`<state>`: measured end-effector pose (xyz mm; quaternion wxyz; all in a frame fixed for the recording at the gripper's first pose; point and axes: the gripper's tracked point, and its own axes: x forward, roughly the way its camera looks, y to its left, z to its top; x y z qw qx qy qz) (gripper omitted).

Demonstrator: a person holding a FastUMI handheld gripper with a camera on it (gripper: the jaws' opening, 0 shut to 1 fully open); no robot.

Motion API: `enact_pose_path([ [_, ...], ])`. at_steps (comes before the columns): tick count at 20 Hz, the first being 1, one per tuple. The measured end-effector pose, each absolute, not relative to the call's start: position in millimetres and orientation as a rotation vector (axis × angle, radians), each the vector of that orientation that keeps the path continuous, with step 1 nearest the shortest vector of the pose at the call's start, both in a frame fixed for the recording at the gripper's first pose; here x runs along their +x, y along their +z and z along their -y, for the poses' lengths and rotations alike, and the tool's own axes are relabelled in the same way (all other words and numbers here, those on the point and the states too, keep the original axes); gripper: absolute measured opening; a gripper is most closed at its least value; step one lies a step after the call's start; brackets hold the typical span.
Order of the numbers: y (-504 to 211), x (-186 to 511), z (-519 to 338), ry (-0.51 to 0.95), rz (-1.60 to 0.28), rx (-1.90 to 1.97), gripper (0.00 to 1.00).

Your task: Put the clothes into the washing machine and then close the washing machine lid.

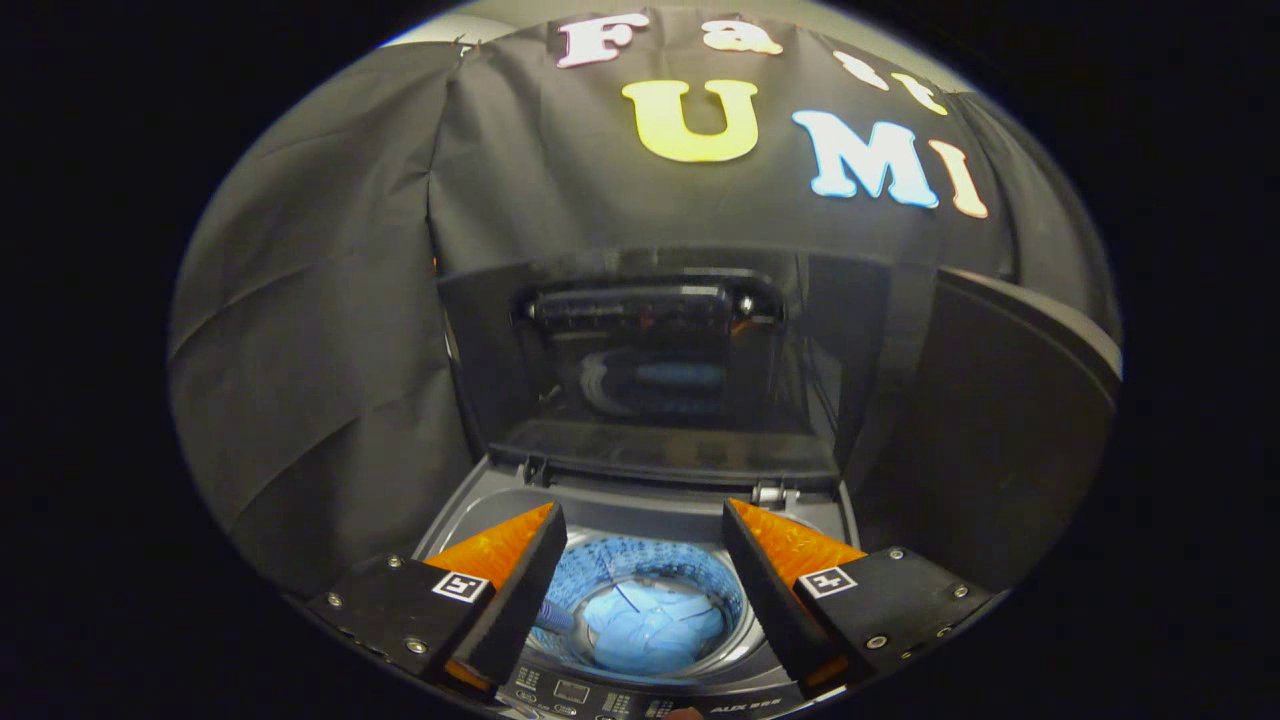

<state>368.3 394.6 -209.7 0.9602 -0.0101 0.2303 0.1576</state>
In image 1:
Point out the light blue polo shirt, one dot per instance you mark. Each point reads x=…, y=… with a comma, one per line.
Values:
x=650, y=630

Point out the dark grey washing machine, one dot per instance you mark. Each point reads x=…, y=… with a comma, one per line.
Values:
x=640, y=510

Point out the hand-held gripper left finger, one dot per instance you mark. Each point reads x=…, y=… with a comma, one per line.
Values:
x=515, y=590

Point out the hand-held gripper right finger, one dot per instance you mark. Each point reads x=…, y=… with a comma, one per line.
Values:
x=765, y=590

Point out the beige cabinet with dark top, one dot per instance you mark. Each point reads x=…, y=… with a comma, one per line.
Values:
x=1000, y=440

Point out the black backdrop cloth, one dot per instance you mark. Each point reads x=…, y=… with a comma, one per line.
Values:
x=330, y=330

